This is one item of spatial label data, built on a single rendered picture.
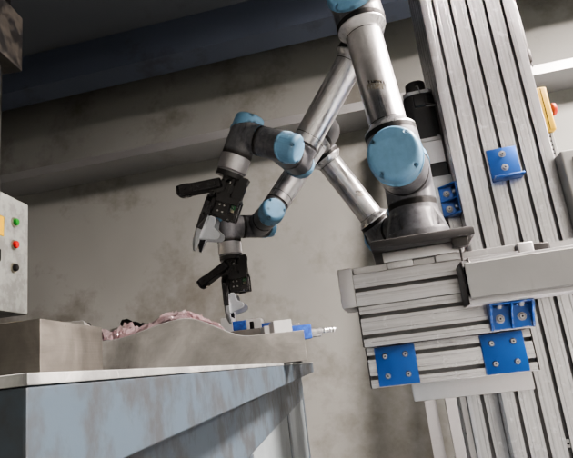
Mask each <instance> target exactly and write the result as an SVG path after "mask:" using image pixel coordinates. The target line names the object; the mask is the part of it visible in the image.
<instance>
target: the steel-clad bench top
mask: <svg viewBox="0 0 573 458"><path fill-rule="evenodd" d="M310 363H313V362H310ZM291 364H302V363H262V364H238V365H214V366H189V367H165V368H141V369H116V370H93V371H68V372H43V373H14V374H9V375H3V376H0V389H6V388H14V387H22V386H31V385H42V384H54V383H76V382H87V381H98V380H110V379H121V378H133V377H144V376H156V375H167V374H178V373H200V372H212V371H223V370H235V369H246V368H257V367H268V366H279V365H291Z"/></svg>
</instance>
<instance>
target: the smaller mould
mask: <svg viewBox="0 0 573 458"><path fill-rule="evenodd" d="M93 370H103V343H102V327H97V326H91V325H84V324H72V323H66V322H59V321H53V320H46V319H40V318H39V319H33V320H25V321H18V322H11V323H4V324H0V376H3V375H9V374H14V373H43V372H68V371H93Z"/></svg>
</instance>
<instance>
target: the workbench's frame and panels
mask: <svg viewBox="0 0 573 458"><path fill-rule="evenodd" d="M313 372H314V368H313V364H312V363H302V364H291V365H279V366H268V367H257V368H246V369H235V370H223V371H212V372H200V373H178V374H167V375H156V376H144V377H133V378H121V379H110V380H98V381H87V382H76V383H54V384H42V385H31V386H22V387H14V388H6V389H0V458H311V454H310V446H309V439H308V431H307V417H306V408H305V401H304V393H303V385H302V378H301V377H303V376H306V375H308V374H310V373H313Z"/></svg>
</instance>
